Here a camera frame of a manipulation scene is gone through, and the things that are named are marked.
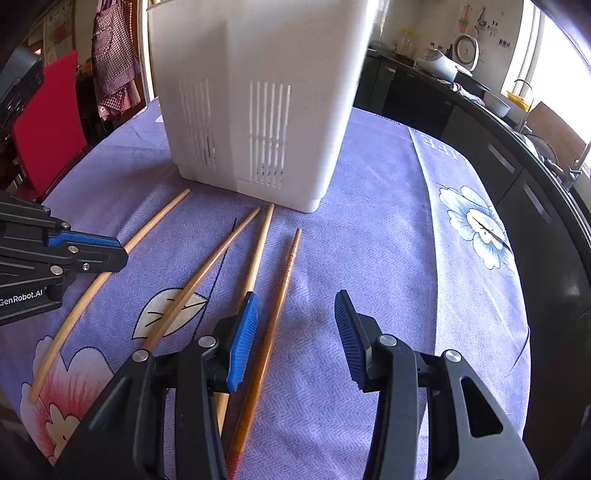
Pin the white rice cooker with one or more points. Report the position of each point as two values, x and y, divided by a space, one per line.
443 62

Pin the light wooden chopstick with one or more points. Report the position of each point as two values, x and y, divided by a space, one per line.
78 318
207 267
261 249

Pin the dark sink base cabinets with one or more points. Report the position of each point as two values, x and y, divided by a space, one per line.
508 184

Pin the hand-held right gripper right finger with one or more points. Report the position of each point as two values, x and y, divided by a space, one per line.
348 341

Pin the wall-hung kitchen tools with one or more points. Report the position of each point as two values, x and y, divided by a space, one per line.
480 23

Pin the tall steel faucet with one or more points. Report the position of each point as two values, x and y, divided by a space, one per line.
579 166

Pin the white plastic utensil holder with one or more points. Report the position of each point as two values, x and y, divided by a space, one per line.
277 152

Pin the crumpled dish cloth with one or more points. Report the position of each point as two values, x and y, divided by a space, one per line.
461 90

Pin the black inner cooking pot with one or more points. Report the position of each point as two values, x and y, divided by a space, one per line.
478 87

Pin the pale bowl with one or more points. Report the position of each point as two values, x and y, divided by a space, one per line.
496 104

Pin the checked apron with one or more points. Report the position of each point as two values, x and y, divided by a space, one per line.
115 60

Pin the yellow scrubber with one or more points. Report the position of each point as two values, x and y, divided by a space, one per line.
518 99

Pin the kitchen window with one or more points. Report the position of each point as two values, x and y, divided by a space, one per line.
563 60

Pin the red chair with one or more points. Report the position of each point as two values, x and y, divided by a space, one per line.
51 129

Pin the small curved faucet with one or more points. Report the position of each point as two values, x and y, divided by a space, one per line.
526 99

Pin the dark pan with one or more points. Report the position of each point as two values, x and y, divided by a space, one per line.
542 150

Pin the brown red-ended chopstick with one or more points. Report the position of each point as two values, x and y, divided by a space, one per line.
277 314

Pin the clear oil bottle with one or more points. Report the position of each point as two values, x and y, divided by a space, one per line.
405 42

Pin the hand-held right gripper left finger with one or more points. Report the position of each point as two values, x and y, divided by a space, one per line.
244 341

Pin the purple floral tablecloth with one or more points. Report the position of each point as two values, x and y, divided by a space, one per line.
392 240

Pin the wooden cutting board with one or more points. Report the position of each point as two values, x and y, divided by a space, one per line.
558 127

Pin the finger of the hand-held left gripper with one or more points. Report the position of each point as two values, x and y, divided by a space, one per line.
87 241
99 262

